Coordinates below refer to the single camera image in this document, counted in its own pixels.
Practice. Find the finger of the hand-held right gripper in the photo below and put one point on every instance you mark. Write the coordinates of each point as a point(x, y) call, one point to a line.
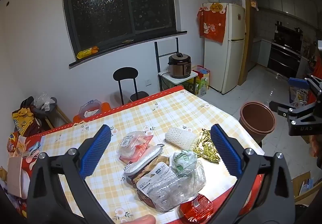
point(279, 108)
point(299, 82)

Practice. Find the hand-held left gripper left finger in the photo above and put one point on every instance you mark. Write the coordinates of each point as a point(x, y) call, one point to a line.
point(96, 149)

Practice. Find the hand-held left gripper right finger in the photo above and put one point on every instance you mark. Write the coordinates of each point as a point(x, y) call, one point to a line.
point(226, 149)

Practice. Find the gold foil wrapper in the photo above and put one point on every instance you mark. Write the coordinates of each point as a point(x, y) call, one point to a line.
point(207, 149)

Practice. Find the brown plastic trash bin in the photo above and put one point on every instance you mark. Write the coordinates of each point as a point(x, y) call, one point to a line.
point(256, 120)

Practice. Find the clear lidded red food tray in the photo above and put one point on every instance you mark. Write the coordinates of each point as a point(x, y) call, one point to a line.
point(130, 142)

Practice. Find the green white plastic bag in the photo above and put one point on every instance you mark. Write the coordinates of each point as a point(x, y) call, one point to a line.
point(183, 161)

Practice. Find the white foam fruit net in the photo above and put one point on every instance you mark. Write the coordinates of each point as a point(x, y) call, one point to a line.
point(179, 138)

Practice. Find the silver glitter pouch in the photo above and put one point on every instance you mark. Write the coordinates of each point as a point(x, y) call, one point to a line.
point(144, 161)

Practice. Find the clear plastic tray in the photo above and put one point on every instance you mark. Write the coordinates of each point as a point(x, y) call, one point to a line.
point(181, 187)

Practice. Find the white label plastic packet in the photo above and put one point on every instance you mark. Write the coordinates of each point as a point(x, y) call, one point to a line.
point(156, 177)

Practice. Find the red plastic packet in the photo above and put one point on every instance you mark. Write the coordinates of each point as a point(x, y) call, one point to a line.
point(196, 210)

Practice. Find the person's left hand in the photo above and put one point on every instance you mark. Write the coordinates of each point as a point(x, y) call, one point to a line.
point(143, 220)

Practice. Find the black built-in oven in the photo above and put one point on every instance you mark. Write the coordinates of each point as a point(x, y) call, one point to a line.
point(283, 60)

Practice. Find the clear bag pink print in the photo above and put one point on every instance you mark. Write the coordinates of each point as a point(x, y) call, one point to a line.
point(89, 108)

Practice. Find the orange plastic stool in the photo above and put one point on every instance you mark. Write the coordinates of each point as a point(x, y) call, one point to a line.
point(105, 107)

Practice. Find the grey base cabinet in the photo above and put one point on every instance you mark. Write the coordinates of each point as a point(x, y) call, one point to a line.
point(264, 54)

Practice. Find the black range hood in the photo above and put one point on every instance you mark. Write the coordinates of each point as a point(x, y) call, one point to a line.
point(289, 35)

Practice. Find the wooden stool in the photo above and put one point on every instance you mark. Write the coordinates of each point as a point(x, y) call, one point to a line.
point(60, 117)

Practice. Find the cardboard box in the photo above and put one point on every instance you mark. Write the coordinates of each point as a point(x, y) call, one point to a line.
point(304, 186)

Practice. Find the black bucket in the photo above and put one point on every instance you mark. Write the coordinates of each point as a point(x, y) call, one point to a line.
point(51, 105)

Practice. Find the yellow checked tablecloth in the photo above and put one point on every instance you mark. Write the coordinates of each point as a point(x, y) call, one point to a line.
point(176, 108)

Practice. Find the red printed box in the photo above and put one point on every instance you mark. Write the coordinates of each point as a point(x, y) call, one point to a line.
point(31, 148)

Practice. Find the cream refrigerator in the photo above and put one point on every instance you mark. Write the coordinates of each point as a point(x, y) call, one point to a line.
point(226, 62)

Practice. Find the crumpled clear plastic bag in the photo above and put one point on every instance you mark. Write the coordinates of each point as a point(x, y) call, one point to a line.
point(42, 100)

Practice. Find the colourful shopping bag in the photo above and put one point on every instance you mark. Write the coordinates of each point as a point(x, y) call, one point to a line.
point(202, 80)

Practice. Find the green yellow box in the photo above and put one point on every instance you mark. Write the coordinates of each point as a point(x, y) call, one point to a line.
point(190, 86)

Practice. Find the black round back chair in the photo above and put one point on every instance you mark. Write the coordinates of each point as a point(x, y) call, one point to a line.
point(125, 74)

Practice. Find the black bag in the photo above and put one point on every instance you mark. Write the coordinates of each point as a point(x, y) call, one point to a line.
point(26, 103)

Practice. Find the beige cardboard sheet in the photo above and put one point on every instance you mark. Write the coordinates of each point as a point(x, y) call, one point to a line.
point(16, 176)

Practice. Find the orange snack packet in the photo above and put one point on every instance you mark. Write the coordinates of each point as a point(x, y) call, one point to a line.
point(12, 142)

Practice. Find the brown pressure cooker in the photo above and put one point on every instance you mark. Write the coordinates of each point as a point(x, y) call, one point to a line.
point(179, 66)

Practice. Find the yellow snack packet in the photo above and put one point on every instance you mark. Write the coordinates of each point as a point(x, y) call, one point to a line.
point(87, 52)

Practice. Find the red printed cloth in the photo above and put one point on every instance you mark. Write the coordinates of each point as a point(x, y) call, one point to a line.
point(212, 25)

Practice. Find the dark window sill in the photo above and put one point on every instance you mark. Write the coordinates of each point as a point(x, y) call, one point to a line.
point(151, 39)

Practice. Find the dark framed window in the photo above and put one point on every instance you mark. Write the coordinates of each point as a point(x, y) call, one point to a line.
point(100, 0)

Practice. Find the wooden door frame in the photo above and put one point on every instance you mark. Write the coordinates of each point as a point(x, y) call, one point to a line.
point(247, 37)

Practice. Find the grey wall cabinets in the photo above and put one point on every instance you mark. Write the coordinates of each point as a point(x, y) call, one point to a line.
point(284, 2)

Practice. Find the black frame side table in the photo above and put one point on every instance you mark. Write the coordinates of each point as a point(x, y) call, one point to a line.
point(176, 79)

